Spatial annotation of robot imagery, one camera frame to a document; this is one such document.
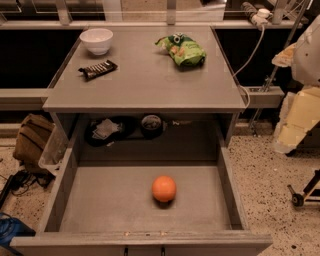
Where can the open grey top drawer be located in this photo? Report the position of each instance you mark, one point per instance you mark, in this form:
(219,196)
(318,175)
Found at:
(101,203)

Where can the green chip bag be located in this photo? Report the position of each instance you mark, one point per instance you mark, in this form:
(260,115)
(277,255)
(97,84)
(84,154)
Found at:
(183,50)

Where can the brown backpack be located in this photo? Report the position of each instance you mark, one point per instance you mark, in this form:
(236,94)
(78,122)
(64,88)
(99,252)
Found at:
(32,137)

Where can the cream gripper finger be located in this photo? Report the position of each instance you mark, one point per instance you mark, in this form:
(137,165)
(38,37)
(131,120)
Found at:
(285,57)
(299,114)

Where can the metal tripod pole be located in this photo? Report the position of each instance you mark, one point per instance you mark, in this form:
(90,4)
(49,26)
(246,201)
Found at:
(282,9)

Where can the orange fruit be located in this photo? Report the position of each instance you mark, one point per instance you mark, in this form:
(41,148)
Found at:
(164,189)

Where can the black bag with papers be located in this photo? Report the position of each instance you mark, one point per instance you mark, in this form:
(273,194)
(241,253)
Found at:
(105,131)

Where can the white power strip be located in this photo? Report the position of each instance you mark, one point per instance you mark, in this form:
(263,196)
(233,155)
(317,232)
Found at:
(258,17)

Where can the white ceramic bowl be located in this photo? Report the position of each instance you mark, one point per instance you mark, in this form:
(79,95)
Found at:
(97,40)

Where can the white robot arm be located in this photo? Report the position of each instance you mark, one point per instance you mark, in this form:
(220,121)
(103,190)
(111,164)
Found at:
(306,61)

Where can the clear plastic bin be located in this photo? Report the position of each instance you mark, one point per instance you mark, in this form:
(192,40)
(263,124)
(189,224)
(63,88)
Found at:
(53,153)

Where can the grey cabinet counter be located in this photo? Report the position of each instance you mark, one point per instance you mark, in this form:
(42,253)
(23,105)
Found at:
(147,80)

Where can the dark chocolate bar wrapper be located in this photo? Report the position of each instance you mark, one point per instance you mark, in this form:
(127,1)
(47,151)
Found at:
(97,70)

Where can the black wheeled stand base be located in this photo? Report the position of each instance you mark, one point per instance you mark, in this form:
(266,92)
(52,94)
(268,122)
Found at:
(311,193)

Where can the blue object on floor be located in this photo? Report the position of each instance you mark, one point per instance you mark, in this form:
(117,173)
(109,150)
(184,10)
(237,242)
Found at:
(11,227)

